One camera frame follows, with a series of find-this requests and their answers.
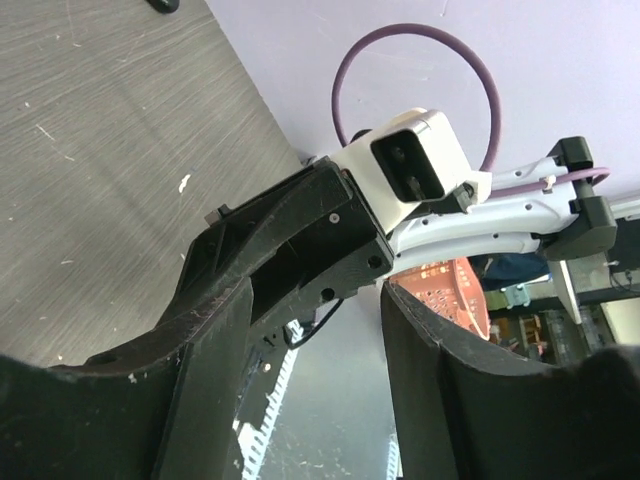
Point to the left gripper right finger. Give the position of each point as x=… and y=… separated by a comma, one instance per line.
x=468, y=409

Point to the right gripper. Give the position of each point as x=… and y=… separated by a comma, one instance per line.
x=308, y=241

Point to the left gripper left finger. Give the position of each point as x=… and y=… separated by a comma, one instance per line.
x=158, y=407

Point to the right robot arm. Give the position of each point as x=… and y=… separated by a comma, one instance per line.
x=547, y=206

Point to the pink plastic basket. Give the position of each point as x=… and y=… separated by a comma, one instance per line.
x=452, y=290

